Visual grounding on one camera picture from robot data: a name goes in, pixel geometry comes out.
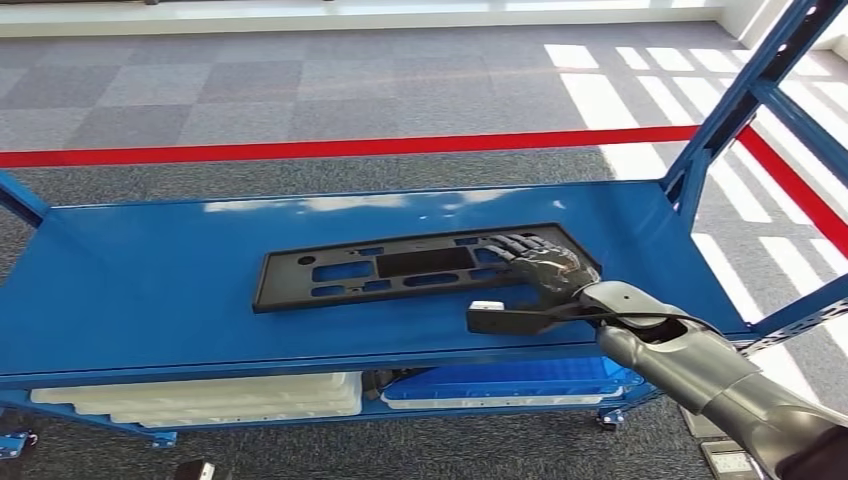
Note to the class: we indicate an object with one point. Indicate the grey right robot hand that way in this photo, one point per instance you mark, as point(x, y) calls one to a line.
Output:
point(550, 272)

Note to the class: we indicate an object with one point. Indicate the black plastic panel part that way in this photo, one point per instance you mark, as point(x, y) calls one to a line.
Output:
point(285, 291)

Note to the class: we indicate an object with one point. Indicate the blue metal shelf rack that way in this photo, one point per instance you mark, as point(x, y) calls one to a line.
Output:
point(166, 265)

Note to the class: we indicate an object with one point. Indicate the blue plastic crate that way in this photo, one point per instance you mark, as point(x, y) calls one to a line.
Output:
point(517, 381)

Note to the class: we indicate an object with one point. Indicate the grey floor outlet cover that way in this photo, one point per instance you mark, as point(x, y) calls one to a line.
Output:
point(725, 464)
point(692, 424)

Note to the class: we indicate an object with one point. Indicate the red barrier belt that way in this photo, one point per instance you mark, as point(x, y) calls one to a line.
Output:
point(331, 147)
point(795, 192)

